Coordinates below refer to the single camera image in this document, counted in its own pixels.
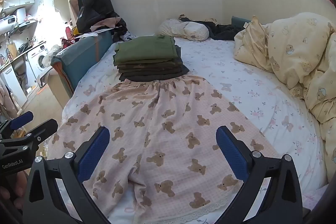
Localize bed with floral sheet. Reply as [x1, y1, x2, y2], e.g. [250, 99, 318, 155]
[62, 38, 328, 224]

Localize cream patterned pillow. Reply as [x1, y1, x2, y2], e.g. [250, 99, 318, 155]
[157, 18, 210, 42]

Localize person's left hand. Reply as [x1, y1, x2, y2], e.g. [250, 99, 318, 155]
[0, 178, 28, 210]

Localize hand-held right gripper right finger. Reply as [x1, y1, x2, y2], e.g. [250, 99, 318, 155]
[216, 126, 310, 224]

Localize white washing machine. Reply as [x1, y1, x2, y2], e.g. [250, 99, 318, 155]
[26, 46, 51, 85]

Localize yellow bear print duvet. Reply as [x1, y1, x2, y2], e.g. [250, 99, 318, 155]
[234, 12, 336, 180]

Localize white plastic bag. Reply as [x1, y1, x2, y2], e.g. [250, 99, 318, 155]
[42, 44, 62, 67]

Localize teal bed end panel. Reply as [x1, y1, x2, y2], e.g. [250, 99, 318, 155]
[51, 28, 114, 98]

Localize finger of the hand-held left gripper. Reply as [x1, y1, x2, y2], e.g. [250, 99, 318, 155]
[0, 111, 34, 136]
[0, 119, 59, 155]

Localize pink bear print pants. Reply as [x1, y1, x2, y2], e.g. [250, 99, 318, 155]
[47, 75, 280, 224]

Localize white water heater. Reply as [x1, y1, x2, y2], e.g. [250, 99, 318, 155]
[0, 7, 27, 30]

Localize stack of dark folded garments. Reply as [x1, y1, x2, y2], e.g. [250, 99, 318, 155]
[117, 46, 190, 82]

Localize green folded garment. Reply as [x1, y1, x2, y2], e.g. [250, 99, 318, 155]
[113, 35, 179, 65]

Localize grey cloth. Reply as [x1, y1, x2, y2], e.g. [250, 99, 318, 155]
[35, 67, 57, 88]

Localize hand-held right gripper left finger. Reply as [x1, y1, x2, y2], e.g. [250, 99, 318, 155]
[26, 126, 111, 224]

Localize white paper sheet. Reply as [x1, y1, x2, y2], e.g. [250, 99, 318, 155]
[79, 28, 116, 39]

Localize dark crumpled clothes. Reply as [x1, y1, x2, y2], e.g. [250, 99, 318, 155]
[179, 14, 246, 41]

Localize kitchen counter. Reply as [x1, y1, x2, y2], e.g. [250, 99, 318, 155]
[0, 42, 46, 69]

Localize pile of mixed clothes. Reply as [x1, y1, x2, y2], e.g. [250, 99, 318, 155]
[91, 17, 137, 43]

